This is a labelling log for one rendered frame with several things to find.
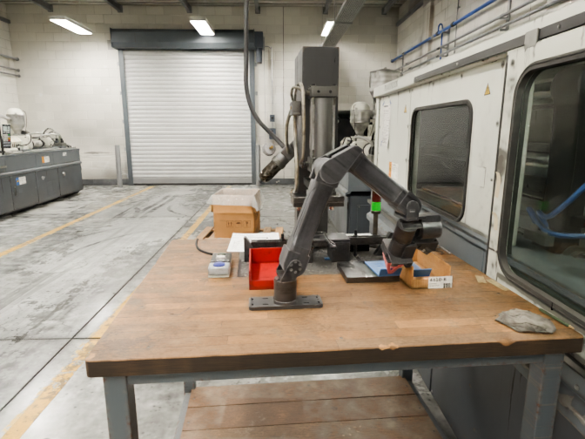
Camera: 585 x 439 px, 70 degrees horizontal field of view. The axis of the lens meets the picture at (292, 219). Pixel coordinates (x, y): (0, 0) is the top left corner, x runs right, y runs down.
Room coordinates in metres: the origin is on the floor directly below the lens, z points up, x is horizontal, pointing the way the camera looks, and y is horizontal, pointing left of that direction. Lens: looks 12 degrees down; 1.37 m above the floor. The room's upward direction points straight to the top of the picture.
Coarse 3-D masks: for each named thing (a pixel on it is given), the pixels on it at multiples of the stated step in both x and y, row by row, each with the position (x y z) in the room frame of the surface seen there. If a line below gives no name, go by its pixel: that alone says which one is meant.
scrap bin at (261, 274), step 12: (252, 252) 1.42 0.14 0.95; (264, 252) 1.42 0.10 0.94; (276, 252) 1.43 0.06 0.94; (252, 264) 1.41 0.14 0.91; (264, 264) 1.41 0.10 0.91; (276, 264) 1.41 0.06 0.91; (252, 276) 1.28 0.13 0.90; (264, 276) 1.28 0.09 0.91; (252, 288) 1.18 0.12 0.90; (264, 288) 1.18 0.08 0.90
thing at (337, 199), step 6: (306, 180) 1.58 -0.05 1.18; (306, 186) 1.57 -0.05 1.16; (300, 192) 1.53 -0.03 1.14; (306, 192) 1.49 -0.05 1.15; (336, 192) 1.53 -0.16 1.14; (294, 198) 1.43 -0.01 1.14; (300, 198) 1.43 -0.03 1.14; (330, 198) 1.44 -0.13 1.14; (336, 198) 1.44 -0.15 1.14; (342, 198) 1.44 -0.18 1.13; (294, 204) 1.43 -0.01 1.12; (300, 204) 1.43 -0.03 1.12; (330, 204) 1.44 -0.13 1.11; (336, 204) 1.44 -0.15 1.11; (342, 204) 1.44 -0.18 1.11
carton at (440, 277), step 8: (416, 256) 1.44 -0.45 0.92; (424, 256) 1.38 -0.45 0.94; (432, 256) 1.32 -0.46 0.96; (416, 264) 1.41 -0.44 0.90; (424, 264) 1.37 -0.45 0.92; (432, 264) 1.31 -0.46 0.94; (440, 264) 1.25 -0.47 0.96; (448, 264) 1.21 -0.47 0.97; (408, 272) 1.21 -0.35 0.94; (432, 272) 1.31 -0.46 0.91; (440, 272) 1.25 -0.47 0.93; (448, 272) 1.20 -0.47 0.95; (408, 280) 1.21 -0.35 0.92; (416, 280) 1.19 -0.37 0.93; (424, 280) 1.19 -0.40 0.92; (432, 280) 1.19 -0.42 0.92; (440, 280) 1.19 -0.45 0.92; (448, 280) 1.19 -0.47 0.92; (416, 288) 1.19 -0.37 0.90
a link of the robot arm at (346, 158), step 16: (336, 160) 1.06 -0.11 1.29; (352, 160) 1.06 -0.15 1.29; (368, 160) 1.09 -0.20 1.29; (320, 176) 1.05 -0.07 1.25; (336, 176) 1.06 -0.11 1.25; (368, 176) 1.10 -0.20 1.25; (384, 176) 1.10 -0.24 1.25; (384, 192) 1.10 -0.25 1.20; (400, 192) 1.11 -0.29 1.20; (400, 208) 1.11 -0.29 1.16
